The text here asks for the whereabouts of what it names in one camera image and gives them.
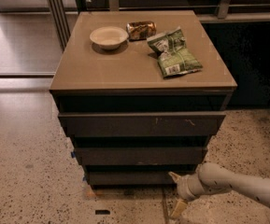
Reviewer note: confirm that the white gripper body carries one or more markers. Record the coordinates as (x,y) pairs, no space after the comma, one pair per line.
(184,187)

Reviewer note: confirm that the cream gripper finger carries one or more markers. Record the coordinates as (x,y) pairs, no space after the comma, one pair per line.
(179,207)
(175,177)

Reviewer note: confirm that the dark bottom drawer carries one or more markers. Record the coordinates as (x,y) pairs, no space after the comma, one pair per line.
(128,178)

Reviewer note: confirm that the dark drawer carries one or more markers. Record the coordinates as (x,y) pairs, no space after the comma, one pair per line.
(140,155)
(128,178)
(146,124)

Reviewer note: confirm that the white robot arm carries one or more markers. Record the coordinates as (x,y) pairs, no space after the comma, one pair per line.
(211,179)

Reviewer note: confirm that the dark middle drawer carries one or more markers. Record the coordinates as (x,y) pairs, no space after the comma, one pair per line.
(140,155)

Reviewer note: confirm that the brown drawer cabinet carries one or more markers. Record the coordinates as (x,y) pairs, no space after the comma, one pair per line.
(128,79)

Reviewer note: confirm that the dark top drawer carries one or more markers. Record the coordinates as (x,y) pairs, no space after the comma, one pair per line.
(146,124)

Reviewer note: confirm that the blue tape piece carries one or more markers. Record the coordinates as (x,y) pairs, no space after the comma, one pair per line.
(73,154)

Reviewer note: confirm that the green chip bag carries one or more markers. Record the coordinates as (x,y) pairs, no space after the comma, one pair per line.
(174,58)

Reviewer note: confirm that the crushed golden can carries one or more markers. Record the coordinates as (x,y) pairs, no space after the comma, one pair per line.
(140,30)

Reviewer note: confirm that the white bowl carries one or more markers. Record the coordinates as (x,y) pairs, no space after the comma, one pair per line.
(109,37)

